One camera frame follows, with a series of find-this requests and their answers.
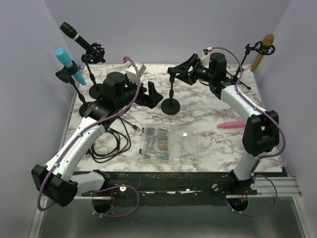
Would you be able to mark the blue microphone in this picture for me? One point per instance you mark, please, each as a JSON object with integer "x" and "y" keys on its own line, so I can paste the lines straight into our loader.
{"x": 70, "y": 65}

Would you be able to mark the black microphone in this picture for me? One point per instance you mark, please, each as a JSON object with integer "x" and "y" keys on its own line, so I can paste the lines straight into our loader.
{"x": 70, "y": 32}

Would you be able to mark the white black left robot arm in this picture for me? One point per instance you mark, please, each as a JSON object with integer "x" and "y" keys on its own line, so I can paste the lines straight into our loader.
{"x": 81, "y": 138}

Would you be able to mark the black tripod shock-mount stand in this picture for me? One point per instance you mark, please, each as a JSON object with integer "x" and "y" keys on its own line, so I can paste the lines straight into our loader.
{"x": 260, "y": 48}

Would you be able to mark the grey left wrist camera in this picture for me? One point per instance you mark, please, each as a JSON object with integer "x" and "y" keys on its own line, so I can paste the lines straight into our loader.
{"x": 131, "y": 72}

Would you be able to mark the gold microphone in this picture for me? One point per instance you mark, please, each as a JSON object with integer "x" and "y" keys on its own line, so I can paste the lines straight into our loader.
{"x": 268, "y": 41}

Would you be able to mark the pink microphone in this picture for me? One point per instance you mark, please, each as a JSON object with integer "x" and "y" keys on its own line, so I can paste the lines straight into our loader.
{"x": 232, "y": 124}

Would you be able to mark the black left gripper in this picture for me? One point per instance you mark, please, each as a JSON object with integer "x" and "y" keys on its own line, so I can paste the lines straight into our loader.
{"x": 151, "y": 100}

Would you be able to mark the black clip round-base stand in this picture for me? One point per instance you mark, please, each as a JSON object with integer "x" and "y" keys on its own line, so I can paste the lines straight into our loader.
{"x": 67, "y": 75}

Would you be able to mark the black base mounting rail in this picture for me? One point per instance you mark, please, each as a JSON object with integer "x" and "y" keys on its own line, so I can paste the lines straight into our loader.
{"x": 156, "y": 188}

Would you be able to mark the black round-base mic stand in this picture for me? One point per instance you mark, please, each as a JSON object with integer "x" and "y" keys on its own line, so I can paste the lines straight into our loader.
{"x": 170, "y": 106}

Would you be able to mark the clear plastic screw box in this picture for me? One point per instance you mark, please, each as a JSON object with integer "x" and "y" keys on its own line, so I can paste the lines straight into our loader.
{"x": 169, "y": 144}

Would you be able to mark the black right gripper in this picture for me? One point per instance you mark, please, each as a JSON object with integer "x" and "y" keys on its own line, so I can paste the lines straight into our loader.
{"x": 187, "y": 77}

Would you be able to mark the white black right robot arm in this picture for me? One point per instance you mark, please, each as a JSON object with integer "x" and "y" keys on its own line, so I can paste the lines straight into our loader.
{"x": 261, "y": 134}

